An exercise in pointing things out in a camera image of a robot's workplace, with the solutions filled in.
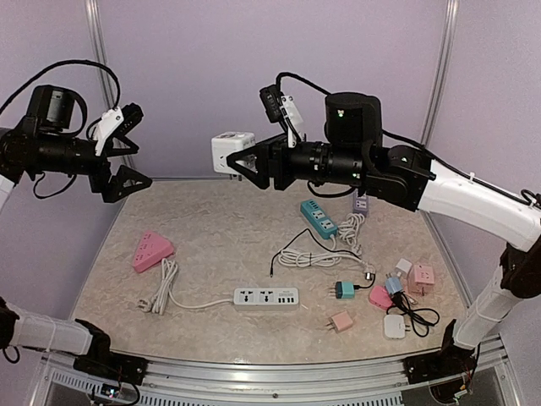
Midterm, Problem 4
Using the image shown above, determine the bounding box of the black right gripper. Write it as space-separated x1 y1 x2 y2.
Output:
227 129 369 188

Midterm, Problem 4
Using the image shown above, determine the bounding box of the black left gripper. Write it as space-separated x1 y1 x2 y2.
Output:
30 131 151 201

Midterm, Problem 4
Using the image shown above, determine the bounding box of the white cube socket adapter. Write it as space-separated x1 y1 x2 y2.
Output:
211 131 256 179

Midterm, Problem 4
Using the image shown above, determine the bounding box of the teal power strip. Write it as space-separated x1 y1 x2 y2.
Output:
276 200 377 283

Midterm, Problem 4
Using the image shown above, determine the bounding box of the pink triangular power strip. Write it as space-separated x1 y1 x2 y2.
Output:
132 230 174 273

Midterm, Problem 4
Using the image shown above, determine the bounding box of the white power strip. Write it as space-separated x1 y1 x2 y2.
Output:
137 258 300 315

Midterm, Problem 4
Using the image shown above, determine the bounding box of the small white cube charger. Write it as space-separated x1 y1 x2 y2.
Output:
395 258 413 277

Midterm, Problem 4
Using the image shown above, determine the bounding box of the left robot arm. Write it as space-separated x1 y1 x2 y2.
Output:
1 59 152 376

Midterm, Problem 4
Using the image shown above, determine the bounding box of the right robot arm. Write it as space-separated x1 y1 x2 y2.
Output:
226 84 540 376

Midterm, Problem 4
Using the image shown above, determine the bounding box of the beige pink plug adapter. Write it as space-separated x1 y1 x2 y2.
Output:
325 310 354 333

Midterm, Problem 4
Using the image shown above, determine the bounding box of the purple power strip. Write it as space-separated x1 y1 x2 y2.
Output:
337 195 369 256

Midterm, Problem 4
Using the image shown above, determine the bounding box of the pink flat charger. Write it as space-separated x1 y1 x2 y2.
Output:
369 286 393 311

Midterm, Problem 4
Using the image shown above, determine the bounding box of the pink cube socket adapter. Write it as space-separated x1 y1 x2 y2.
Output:
407 264 435 296

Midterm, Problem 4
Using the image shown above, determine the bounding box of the white flat charger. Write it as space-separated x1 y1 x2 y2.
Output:
384 314 411 339

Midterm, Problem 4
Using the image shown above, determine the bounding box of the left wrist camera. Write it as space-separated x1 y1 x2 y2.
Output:
90 107 124 156

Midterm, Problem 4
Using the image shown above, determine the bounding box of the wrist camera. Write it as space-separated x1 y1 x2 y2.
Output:
259 85 306 148
90 107 124 156

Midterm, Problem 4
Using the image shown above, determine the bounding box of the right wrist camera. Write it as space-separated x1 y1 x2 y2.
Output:
259 85 306 148

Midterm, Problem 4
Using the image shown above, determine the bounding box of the left aluminium frame post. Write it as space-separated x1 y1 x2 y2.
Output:
84 0 115 108

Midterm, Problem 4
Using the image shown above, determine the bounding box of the aluminium frame post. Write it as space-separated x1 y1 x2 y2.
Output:
421 0 460 145
84 0 115 108

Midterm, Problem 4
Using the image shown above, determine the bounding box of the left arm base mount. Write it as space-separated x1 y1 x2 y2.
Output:
74 319 149 386

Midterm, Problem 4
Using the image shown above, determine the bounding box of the blue charger with black cable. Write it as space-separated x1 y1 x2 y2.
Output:
384 276 440 337

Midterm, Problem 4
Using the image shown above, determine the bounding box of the right aluminium frame post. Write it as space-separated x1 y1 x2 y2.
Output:
421 0 460 145

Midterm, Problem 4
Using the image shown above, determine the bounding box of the aluminium front rail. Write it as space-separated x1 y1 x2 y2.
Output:
28 336 519 405

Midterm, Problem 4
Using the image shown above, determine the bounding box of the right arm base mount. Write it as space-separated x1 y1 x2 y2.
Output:
403 319 477 384

